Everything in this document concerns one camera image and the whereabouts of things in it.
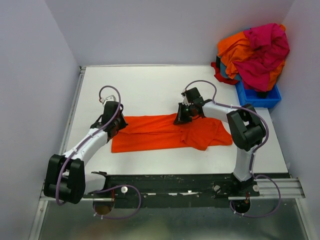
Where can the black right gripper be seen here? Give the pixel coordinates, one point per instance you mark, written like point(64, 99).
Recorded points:
point(180, 118)

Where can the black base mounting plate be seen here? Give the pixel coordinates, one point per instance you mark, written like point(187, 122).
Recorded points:
point(175, 190)

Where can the teal blue t shirt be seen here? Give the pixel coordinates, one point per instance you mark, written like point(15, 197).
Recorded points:
point(223, 72)

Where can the magenta t shirt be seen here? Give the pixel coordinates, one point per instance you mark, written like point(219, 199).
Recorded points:
point(270, 48)

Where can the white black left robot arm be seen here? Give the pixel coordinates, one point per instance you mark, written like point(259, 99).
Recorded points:
point(66, 180)

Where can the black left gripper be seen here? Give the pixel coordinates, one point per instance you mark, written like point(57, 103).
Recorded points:
point(124, 123)

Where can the bright orange t shirt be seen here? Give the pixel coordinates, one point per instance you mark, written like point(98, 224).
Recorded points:
point(145, 133)

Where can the orange t shirt in pile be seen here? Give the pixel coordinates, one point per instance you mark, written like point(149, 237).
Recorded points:
point(237, 48)

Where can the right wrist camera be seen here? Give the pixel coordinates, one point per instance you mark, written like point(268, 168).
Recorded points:
point(185, 101)

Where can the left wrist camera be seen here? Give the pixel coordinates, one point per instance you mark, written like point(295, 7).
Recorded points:
point(111, 98)

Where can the blue plastic bin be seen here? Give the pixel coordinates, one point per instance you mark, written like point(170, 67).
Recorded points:
point(258, 99)

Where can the red t shirt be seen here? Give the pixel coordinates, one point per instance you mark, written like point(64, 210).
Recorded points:
point(220, 78)

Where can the aluminium extrusion rail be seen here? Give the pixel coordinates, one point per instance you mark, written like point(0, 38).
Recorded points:
point(290, 188)

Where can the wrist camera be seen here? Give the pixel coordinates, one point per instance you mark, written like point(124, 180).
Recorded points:
point(185, 101)
point(111, 98)

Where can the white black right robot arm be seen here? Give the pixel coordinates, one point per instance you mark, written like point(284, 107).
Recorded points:
point(247, 128)

